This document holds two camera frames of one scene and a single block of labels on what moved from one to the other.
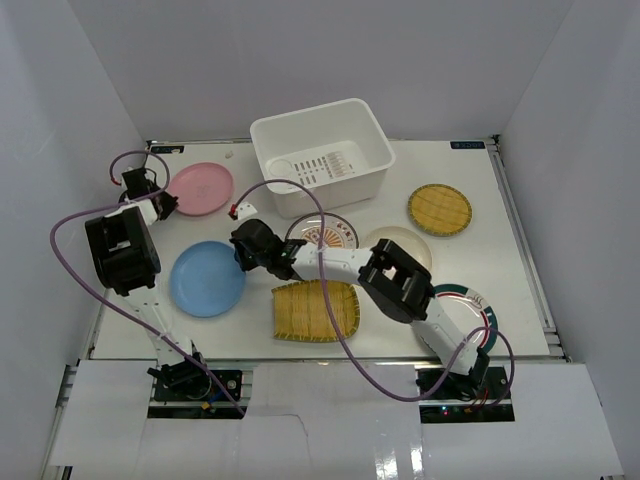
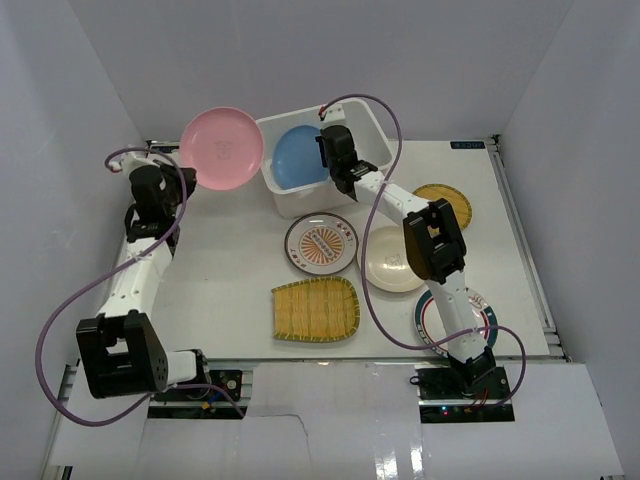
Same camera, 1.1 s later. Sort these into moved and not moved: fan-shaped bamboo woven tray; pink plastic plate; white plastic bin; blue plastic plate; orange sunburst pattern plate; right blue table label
Moved: blue plastic plate; pink plastic plate
Not moved: white plastic bin; right blue table label; fan-shaped bamboo woven tray; orange sunburst pattern plate
